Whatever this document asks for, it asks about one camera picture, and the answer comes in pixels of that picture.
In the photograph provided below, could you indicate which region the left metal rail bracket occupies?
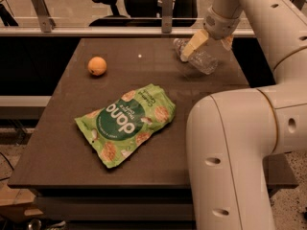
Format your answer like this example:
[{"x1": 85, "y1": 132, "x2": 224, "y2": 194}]
[{"x1": 31, "y1": 0, "x2": 56, "y2": 33}]

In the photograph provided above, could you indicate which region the horizontal metal rail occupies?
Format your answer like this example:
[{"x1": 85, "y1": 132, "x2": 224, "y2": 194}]
[{"x1": 0, "y1": 27, "x2": 257, "y2": 38}]

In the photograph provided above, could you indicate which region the green snack bag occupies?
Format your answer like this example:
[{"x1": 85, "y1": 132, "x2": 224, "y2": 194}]
[{"x1": 75, "y1": 84, "x2": 176, "y2": 169}]

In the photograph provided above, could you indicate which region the orange fruit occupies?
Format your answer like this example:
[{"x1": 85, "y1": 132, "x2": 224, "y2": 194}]
[{"x1": 87, "y1": 57, "x2": 106, "y2": 76}]

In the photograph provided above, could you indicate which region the black office chair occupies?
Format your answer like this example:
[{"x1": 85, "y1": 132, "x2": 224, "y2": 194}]
[{"x1": 90, "y1": 0, "x2": 198, "y2": 27}]

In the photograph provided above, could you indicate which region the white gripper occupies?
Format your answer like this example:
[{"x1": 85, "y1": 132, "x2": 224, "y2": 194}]
[{"x1": 180, "y1": 7, "x2": 240, "y2": 62}]

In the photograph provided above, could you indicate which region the middle metal rail bracket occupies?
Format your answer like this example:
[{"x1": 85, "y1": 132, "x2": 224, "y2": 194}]
[{"x1": 161, "y1": 0, "x2": 173, "y2": 34}]

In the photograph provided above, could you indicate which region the clear plastic water bottle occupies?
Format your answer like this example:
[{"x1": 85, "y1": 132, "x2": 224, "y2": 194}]
[{"x1": 173, "y1": 38, "x2": 218, "y2": 75}]

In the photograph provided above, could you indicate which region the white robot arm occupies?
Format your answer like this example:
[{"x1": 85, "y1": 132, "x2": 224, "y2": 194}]
[{"x1": 186, "y1": 0, "x2": 307, "y2": 230}]

